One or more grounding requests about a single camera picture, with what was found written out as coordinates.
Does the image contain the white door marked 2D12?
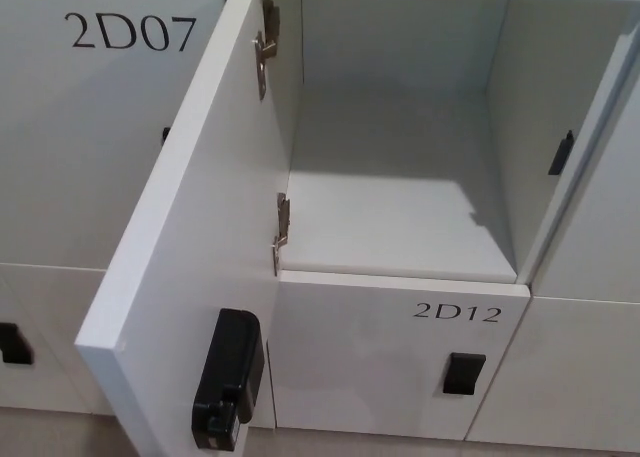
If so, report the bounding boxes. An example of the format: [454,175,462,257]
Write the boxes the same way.
[267,270,531,431]

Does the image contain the long metal door hinge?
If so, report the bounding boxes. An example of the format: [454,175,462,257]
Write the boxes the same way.
[252,0,281,102]

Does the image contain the white plain cabinet door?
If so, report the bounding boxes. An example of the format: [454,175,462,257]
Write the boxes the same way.
[530,41,640,312]
[467,292,640,457]

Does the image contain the black electronic lock box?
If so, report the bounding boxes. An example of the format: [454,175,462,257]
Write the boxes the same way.
[192,307,266,451]

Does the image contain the black lock strike plate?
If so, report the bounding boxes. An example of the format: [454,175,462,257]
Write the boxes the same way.
[547,129,575,177]

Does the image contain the black recessed door handle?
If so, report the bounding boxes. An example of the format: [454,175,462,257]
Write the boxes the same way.
[0,322,35,366]

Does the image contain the short metal door hinge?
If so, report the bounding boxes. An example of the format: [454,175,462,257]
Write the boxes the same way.
[271,192,292,277]

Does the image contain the white open cabinet compartment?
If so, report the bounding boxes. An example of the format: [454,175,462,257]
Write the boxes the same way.
[219,0,640,286]

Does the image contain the white unmarked cabinet door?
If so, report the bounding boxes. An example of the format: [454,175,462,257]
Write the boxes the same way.
[0,262,115,418]

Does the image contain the black handle on 2D12 door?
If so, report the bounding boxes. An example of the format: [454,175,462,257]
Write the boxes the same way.
[442,352,487,396]

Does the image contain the white door marked 2D07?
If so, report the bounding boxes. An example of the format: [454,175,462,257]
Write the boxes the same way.
[0,0,225,273]

